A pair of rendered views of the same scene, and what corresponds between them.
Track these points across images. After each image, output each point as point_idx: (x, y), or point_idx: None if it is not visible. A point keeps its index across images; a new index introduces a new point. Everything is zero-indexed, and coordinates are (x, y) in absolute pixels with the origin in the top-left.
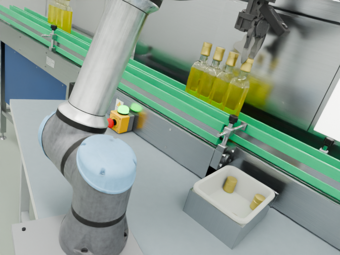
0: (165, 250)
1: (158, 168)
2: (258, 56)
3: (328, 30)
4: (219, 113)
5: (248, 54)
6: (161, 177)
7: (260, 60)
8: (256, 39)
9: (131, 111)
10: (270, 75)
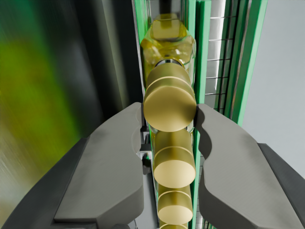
0: None
1: (261, 49)
2: (8, 140)
3: None
4: (208, 47)
5: (213, 119)
6: (277, 31)
7: (10, 117)
8: (127, 216)
9: None
10: (8, 29)
